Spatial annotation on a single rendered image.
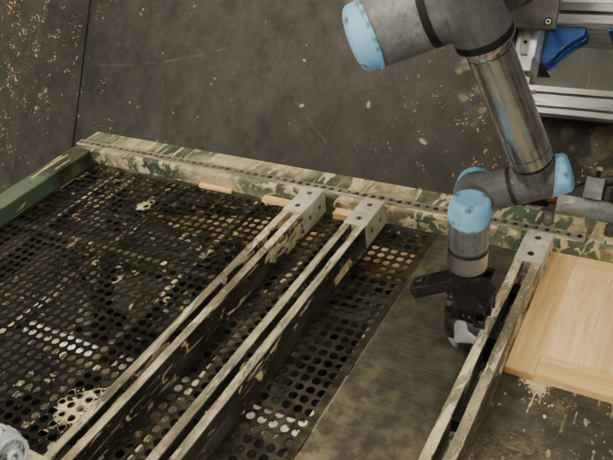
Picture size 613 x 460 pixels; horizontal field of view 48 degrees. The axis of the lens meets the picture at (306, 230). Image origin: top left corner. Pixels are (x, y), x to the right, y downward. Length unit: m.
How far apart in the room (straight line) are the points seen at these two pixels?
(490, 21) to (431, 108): 1.69
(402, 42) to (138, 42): 2.59
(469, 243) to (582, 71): 1.30
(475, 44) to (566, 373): 0.67
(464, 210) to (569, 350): 0.42
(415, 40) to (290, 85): 1.97
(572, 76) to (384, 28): 1.43
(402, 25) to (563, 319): 0.76
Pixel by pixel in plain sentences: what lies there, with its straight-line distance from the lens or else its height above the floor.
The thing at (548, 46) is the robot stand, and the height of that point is 0.90.
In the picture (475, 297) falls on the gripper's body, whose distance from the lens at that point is 1.37.
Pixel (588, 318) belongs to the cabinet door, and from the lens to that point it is 1.58.
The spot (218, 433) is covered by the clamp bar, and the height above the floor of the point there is 1.56.
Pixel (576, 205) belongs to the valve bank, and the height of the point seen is 0.74.
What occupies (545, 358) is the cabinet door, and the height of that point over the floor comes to 1.19.
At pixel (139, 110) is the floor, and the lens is 3.53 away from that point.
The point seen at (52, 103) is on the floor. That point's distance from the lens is 3.96.
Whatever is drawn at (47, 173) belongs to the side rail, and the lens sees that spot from 2.36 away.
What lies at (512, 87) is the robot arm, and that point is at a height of 1.48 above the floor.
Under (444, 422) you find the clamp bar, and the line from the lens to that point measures 1.28.
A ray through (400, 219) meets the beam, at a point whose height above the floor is 0.89.
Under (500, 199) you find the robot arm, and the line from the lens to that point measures 1.33.
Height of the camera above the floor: 2.62
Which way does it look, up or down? 62 degrees down
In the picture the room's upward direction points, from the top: 91 degrees counter-clockwise
